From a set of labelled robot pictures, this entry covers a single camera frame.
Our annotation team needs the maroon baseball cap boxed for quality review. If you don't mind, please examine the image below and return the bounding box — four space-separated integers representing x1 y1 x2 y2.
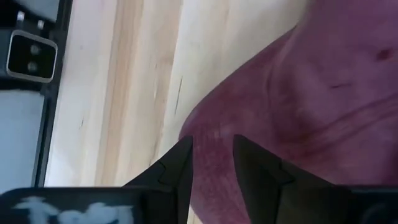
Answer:
179 0 398 224

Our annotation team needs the black table-level camera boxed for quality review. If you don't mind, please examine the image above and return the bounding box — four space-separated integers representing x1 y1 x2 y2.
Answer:
6 29 58 84

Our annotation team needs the black metal rig frame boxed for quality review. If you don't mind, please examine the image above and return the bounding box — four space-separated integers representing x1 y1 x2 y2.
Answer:
30 0 74 187

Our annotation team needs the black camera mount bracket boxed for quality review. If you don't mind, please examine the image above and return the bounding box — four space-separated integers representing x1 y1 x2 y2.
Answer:
0 0 63 32

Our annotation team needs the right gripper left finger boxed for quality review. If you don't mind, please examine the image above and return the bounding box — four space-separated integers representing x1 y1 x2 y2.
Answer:
122 135 195 224

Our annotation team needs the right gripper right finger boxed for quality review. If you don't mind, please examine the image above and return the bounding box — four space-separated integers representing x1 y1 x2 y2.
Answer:
233 134 353 224

